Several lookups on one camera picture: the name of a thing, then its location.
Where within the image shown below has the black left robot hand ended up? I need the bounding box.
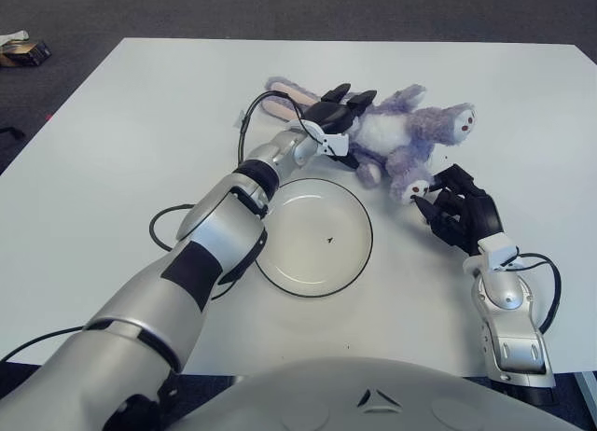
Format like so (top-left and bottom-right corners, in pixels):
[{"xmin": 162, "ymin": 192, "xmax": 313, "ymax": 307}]
[{"xmin": 302, "ymin": 82, "xmax": 378, "ymax": 171}]

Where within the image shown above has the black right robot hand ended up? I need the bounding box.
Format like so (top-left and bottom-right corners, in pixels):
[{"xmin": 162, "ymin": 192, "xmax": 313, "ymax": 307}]
[{"xmin": 412, "ymin": 164, "xmax": 505, "ymax": 257}]

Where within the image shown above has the purple plush bunny doll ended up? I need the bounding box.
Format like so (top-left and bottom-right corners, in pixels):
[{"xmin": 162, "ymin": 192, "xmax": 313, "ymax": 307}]
[{"xmin": 263, "ymin": 76, "xmax": 477, "ymax": 207}]

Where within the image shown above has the white plate black rim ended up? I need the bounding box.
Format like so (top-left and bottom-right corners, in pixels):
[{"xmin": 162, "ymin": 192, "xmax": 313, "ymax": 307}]
[{"xmin": 254, "ymin": 177, "xmax": 374, "ymax": 298}]

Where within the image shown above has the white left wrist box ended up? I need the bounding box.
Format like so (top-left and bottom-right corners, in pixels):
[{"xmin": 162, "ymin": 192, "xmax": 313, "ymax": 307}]
[{"xmin": 285, "ymin": 120, "xmax": 350, "ymax": 158}]

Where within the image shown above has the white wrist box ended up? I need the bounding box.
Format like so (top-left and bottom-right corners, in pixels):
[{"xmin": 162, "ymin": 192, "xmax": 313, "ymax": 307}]
[
  {"xmin": 285, "ymin": 120, "xmax": 350, "ymax": 158},
  {"xmin": 478, "ymin": 233, "xmax": 526, "ymax": 271}
]

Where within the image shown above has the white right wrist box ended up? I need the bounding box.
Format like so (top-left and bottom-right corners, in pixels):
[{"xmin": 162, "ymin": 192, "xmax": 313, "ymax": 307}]
[{"xmin": 478, "ymin": 233, "xmax": 526, "ymax": 271}]

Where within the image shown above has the white table leg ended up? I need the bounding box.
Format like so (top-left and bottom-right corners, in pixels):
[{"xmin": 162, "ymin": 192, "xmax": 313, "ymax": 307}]
[{"xmin": 574, "ymin": 369, "xmax": 597, "ymax": 413}]

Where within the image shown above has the grey robot torso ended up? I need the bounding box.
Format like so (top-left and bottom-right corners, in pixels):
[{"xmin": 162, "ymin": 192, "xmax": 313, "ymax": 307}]
[{"xmin": 165, "ymin": 355, "xmax": 568, "ymax": 431}]

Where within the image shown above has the black box on floor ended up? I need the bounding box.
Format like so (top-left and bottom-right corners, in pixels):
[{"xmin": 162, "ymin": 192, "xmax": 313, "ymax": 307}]
[{"xmin": 0, "ymin": 39, "xmax": 51, "ymax": 68}]

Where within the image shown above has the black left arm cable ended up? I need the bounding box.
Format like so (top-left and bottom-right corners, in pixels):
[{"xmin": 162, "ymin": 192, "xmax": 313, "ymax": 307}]
[{"xmin": 0, "ymin": 90, "xmax": 323, "ymax": 362}]

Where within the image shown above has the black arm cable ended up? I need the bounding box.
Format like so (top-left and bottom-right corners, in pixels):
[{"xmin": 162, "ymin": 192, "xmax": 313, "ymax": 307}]
[
  {"xmin": 506, "ymin": 252, "xmax": 562, "ymax": 332},
  {"xmin": 0, "ymin": 90, "xmax": 323, "ymax": 362}
]

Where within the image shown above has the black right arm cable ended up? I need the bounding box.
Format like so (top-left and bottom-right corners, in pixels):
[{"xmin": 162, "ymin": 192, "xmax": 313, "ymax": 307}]
[{"xmin": 506, "ymin": 252, "xmax": 562, "ymax": 332}]

